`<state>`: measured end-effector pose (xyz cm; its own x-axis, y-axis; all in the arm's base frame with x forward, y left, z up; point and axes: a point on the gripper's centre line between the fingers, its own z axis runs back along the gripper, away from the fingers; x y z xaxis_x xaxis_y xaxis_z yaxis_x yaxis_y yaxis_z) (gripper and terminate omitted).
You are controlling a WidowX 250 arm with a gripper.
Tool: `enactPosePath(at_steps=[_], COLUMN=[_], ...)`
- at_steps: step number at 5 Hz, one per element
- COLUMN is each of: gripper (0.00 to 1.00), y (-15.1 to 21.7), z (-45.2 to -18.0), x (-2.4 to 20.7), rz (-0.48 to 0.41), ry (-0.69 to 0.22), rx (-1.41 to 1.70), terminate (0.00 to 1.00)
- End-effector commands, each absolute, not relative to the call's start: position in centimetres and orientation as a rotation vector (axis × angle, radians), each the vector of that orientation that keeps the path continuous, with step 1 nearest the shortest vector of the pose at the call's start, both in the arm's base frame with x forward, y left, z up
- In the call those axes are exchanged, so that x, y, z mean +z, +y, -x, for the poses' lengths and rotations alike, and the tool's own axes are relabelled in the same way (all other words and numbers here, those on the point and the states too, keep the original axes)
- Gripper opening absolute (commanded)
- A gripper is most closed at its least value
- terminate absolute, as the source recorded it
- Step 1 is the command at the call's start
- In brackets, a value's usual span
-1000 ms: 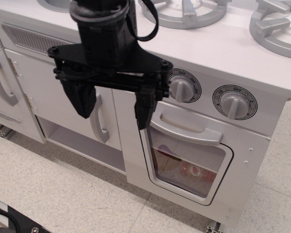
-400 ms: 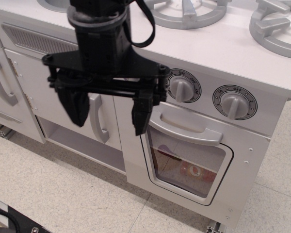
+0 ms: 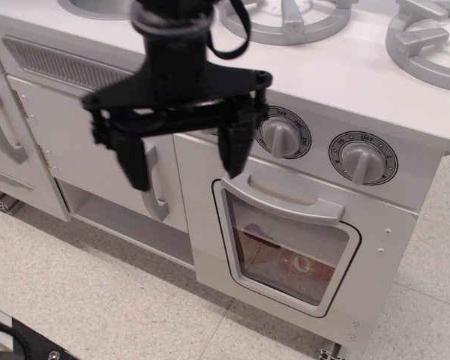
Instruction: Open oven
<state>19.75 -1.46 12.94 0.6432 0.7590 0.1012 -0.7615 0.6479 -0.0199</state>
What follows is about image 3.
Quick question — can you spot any right silver stove burner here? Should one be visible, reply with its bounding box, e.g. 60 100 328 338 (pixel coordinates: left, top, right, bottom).
385 1 450 90

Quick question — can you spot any left aluminium frame rail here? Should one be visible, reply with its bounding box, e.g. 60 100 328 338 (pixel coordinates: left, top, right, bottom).
0 191 23 216

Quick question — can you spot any red orange toy can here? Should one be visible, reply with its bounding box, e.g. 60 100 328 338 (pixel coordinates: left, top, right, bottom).
278 251 335 282

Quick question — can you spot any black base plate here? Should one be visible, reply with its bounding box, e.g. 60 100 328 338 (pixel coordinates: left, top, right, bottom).
0 318 79 360

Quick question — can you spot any silver stove burner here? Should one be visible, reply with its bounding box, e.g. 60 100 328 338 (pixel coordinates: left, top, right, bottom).
385 1 450 90
217 0 357 46

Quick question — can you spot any left silver stove burner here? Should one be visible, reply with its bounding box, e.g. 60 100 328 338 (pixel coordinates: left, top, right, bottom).
217 0 357 46

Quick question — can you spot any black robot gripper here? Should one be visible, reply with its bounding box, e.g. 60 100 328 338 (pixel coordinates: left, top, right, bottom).
81 28 275 193

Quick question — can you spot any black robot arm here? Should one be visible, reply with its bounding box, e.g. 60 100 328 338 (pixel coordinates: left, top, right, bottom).
82 1 272 191

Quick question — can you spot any middle grey oven knob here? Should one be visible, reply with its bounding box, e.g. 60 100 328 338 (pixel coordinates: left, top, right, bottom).
254 106 312 159

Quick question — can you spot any white toy kitchen unit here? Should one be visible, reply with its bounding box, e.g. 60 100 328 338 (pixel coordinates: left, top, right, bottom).
0 0 450 345

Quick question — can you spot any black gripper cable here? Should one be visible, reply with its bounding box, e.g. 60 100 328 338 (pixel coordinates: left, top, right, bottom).
205 0 253 61

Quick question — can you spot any silver vent grille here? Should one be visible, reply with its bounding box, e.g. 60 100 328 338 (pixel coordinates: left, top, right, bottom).
2 35 132 91

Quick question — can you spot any grey oven knob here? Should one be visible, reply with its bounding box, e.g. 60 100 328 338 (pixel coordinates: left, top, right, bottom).
328 131 398 186
254 106 312 159

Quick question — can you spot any silver oven door handle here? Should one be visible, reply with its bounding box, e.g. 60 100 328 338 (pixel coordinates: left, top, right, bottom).
220 172 345 226

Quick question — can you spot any black floor cable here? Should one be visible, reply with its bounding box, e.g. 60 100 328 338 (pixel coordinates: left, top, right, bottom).
0 321 27 356

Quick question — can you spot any aluminium frame rail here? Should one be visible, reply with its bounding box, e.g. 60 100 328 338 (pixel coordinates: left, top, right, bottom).
319 340 351 360
0 191 23 216

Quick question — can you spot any silver toy sink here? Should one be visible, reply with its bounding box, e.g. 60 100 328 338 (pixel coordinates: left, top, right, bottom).
57 0 134 20

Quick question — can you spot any white toy oven door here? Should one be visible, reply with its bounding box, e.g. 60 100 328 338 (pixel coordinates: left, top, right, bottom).
174 135 417 352

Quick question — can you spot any silver cabinet door handle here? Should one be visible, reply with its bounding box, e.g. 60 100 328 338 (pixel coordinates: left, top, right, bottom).
141 144 170 222

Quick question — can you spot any right grey oven knob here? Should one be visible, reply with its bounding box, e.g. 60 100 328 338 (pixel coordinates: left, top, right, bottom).
328 131 398 186

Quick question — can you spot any right aluminium frame rail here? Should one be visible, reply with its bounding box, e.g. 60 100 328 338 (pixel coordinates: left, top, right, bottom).
319 340 351 360

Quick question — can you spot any white left appliance door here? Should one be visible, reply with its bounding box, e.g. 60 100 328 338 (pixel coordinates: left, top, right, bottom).
0 74 71 221

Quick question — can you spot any white cabinet door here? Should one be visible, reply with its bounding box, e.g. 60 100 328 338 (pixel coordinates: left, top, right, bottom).
7 76 188 232

